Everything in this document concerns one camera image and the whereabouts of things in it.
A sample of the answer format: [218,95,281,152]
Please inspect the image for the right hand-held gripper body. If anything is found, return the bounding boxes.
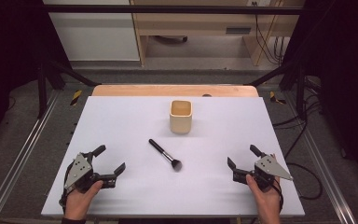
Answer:
[232,154,294,190]

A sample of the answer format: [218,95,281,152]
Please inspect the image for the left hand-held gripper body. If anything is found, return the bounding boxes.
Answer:
[64,152,117,192]

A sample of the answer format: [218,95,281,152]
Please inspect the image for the black makeup brush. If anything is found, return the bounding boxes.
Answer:
[148,138,184,173]

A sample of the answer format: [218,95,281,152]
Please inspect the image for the cream square cup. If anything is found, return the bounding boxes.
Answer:
[169,99,194,135]

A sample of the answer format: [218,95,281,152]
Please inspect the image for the person's right hand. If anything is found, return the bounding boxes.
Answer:
[245,174,282,217]

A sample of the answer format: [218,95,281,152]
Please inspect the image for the person's left hand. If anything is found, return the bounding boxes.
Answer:
[63,180,104,221]

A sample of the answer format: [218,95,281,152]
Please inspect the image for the white board cover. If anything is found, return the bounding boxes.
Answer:
[40,95,306,218]

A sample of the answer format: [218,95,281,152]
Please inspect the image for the yellow black floor marker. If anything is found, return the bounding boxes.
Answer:
[70,90,83,106]
[268,91,287,105]

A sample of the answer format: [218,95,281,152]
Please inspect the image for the wooden table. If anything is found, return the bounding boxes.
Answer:
[91,84,260,98]

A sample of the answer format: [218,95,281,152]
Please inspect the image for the black curtain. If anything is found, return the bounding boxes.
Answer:
[0,0,73,153]
[279,0,358,181]

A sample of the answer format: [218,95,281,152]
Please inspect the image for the white cabinet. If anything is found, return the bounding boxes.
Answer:
[42,0,141,62]

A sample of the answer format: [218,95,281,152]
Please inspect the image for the grey label strip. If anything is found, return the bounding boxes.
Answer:
[225,27,253,35]

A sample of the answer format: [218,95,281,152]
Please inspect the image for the light wooden desk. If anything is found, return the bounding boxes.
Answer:
[130,0,306,67]

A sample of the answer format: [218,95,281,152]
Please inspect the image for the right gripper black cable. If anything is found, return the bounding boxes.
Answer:
[272,178,285,214]

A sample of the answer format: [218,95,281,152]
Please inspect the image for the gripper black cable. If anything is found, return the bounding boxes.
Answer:
[272,178,285,214]
[59,176,70,216]

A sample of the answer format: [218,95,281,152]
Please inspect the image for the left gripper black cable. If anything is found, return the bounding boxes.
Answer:
[59,176,70,216]

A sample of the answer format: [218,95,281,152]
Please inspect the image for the black floor cable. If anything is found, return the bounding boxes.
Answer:
[273,77,324,201]

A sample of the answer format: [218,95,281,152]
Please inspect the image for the aluminium floor rail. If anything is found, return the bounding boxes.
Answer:
[0,90,62,224]
[283,91,357,224]

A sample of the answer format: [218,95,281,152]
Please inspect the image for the black frame strut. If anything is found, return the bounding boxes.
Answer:
[245,60,307,118]
[36,59,102,119]

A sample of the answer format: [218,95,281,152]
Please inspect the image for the black hanging cables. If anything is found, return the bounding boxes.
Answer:
[251,1,288,66]

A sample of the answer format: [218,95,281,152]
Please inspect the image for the black horizontal frame bar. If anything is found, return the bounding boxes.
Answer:
[42,4,306,16]

